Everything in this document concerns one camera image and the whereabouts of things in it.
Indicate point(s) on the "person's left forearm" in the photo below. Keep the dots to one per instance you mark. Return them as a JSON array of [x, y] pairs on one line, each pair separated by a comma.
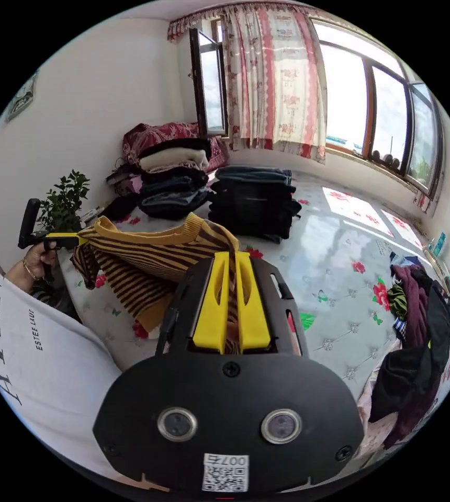
[[19, 276]]

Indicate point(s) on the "folded clothes pile, cream sweater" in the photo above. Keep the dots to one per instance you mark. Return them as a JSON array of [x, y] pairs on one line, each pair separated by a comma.
[[174, 184]]

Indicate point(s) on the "red and white floral curtain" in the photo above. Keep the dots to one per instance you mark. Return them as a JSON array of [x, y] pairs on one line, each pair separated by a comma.
[[272, 78]]

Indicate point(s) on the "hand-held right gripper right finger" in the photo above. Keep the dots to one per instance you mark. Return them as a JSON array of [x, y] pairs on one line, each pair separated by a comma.
[[252, 317]]

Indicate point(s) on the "green potted plant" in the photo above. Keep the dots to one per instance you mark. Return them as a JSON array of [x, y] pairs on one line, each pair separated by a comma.
[[66, 196]]

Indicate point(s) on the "pile of unfolded clothes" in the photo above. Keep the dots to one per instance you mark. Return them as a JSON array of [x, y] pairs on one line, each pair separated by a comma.
[[413, 353]]

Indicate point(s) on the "person's left hand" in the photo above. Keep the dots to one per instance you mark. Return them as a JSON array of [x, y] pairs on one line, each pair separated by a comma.
[[40, 257]]

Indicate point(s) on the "red floral folded blanket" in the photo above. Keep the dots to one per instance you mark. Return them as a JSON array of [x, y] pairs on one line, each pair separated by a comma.
[[158, 135]]

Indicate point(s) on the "bed with floral sheet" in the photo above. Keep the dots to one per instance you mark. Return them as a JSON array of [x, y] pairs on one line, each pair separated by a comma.
[[327, 255]]

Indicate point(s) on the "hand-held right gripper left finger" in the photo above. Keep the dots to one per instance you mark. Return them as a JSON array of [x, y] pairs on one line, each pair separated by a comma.
[[211, 313]]

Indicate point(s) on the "brown framed window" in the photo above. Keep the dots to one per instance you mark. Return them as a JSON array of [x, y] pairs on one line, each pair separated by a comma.
[[346, 98]]

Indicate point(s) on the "pile of folded dark clothes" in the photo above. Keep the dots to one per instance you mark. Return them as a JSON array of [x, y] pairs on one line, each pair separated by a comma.
[[252, 204]]

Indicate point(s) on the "yellow striped long sleeve sweater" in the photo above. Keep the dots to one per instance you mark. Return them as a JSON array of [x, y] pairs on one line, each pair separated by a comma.
[[150, 251]]

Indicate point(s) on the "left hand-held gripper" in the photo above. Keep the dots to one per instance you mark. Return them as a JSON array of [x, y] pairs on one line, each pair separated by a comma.
[[63, 243]]

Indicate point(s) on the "person's body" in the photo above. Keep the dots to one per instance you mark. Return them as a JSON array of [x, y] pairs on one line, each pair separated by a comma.
[[40, 353]]

